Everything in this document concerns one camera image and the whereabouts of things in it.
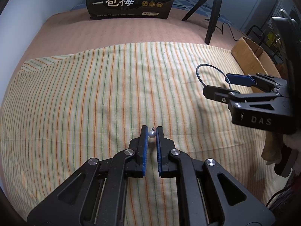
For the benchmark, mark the cardboard box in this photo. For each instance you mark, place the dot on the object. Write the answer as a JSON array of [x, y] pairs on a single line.
[[253, 59]]

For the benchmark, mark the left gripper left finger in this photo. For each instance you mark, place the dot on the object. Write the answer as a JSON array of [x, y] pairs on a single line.
[[96, 193]]

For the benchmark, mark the black metal clothes rack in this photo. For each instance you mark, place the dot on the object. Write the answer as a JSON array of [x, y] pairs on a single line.
[[260, 24]]

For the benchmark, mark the pearl earring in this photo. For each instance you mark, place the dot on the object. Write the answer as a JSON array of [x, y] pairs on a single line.
[[152, 132]]

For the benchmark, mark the tan bed sheet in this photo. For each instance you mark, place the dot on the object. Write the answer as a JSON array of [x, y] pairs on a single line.
[[73, 32]]

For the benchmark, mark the yellow box on rack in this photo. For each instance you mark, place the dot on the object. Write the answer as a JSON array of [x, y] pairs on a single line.
[[271, 38]]

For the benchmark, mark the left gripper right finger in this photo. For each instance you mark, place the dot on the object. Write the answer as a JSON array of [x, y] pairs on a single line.
[[207, 193]]

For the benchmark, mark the thin dark bangle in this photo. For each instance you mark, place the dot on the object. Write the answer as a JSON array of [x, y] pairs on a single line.
[[208, 74]]

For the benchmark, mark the striped yellow cloth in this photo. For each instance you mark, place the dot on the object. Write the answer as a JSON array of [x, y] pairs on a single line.
[[59, 111]]

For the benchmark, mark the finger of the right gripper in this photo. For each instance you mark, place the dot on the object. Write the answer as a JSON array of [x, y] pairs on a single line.
[[258, 82], [277, 95]]

